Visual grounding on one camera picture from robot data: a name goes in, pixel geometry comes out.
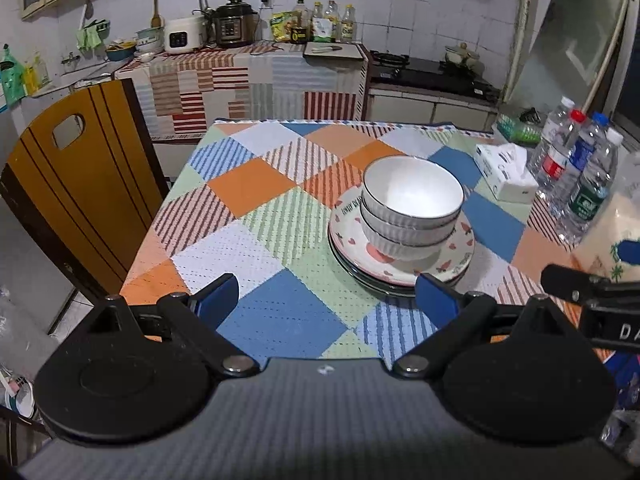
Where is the black electric pressure cooker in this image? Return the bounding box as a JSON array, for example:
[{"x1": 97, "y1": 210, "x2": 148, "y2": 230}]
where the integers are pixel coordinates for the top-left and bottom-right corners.
[{"x1": 214, "y1": 0, "x2": 258, "y2": 49}]

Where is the white ribbed bowl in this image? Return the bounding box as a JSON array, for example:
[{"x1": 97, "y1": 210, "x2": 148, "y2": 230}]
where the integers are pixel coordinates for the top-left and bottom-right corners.
[
  {"x1": 361, "y1": 155, "x2": 464, "y2": 229},
  {"x1": 360, "y1": 200, "x2": 457, "y2": 246}
]

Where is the blue label water bottle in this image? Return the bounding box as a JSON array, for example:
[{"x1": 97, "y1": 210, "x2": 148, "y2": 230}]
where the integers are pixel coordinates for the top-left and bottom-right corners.
[{"x1": 548, "y1": 112, "x2": 608, "y2": 219}]

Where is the striped patchwork counter cloth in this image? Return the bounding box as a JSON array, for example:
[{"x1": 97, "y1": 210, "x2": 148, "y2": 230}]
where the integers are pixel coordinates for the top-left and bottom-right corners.
[{"x1": 115, "y1": 40, "x2": 369, "y2": 142}]

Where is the white sun plate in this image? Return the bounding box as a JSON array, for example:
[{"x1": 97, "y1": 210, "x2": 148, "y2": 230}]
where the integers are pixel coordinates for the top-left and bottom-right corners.
[{"x1": 328, "y1": 222, "x2": 475, "y2": 297}]

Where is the clear label-less water bottle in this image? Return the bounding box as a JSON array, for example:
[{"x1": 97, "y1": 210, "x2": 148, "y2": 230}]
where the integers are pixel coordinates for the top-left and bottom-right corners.
[{"x1": 527, "y1": 96, "x2": 575, "y2": 177}]

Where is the black framed cutting board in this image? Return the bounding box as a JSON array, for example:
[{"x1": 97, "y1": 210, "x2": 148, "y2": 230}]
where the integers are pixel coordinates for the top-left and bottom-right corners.
[{"x1": 303, "y1": 42, "x2": 363, "y2": 61}]

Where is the wooden chair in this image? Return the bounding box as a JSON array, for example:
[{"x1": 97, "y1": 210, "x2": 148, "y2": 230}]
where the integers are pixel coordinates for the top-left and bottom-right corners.
[{"x1": 1, "y1": 79, "x2": 168, "y2": 301}]

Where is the black gas stove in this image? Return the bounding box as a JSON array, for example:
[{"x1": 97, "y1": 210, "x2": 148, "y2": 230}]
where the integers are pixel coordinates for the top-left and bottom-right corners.
[{"x1": 370, "y1": 51, "x2": 500, "y2": 104}]

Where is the white tissue pack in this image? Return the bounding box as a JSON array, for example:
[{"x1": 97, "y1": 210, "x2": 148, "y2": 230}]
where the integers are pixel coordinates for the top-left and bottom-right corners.
[{"x1": 473, "y1": 143, "x2": 538, "y2": 204}]

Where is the red label water bottle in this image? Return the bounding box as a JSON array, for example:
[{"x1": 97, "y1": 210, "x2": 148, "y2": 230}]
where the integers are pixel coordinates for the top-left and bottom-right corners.
[{"x1": 536, "y1": 110, "x2": 586, "y2": 200}]

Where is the white rice cooker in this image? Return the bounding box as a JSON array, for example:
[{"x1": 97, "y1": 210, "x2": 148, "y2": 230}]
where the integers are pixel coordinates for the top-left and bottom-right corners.
[{"x1": 164, "y1": 14, "x2": 206, "y2": 54}]

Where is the patchwork checkered tablecloth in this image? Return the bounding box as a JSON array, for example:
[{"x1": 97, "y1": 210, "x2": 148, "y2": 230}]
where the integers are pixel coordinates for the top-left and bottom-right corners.
[{"x1": 122, "y1": 122, "x2": 570, "y2": 362}]

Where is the green label water bottle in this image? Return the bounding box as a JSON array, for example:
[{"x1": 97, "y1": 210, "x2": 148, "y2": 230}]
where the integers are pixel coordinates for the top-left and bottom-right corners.
[{"x1": 558, "y1": 127, "x2": 624, "y2": 245}]

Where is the pink rabbit carrot plate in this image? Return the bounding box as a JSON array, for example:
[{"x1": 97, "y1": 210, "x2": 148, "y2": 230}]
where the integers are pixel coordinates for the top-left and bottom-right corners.
[{"x1": 328, "y1": 186, "x2": 475, "y2": 288}]

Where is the oil bottle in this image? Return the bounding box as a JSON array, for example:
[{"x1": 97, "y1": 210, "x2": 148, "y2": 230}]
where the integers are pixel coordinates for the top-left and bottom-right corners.
[{"x1": 340, "y1": 4, "x2": 356, "y2": 44}]

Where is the leaning metal board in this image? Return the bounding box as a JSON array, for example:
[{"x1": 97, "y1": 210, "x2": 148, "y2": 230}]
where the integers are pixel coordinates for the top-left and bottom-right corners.
[{"x1": 506, "y1": 0, "x2": 629, "y2": 114}]

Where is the green plastic cup stack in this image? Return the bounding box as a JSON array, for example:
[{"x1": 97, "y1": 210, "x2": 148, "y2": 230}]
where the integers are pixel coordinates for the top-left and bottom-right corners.
[{"x1": 494, "y1": 114, "x2": 541, "y2": 146}]

